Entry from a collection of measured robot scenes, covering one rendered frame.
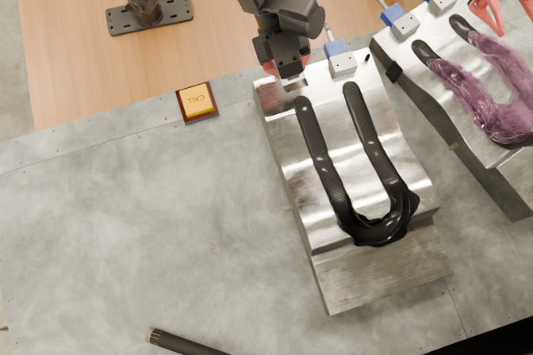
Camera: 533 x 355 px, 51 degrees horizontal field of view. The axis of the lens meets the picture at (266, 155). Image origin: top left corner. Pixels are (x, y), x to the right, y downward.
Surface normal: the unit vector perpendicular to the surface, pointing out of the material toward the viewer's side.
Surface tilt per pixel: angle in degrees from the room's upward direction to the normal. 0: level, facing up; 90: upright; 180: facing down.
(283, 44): 21
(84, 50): 0
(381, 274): 0
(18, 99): 0
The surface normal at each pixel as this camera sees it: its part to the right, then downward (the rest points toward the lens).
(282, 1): -0.30, -0.41
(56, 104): 0.00, -0.25
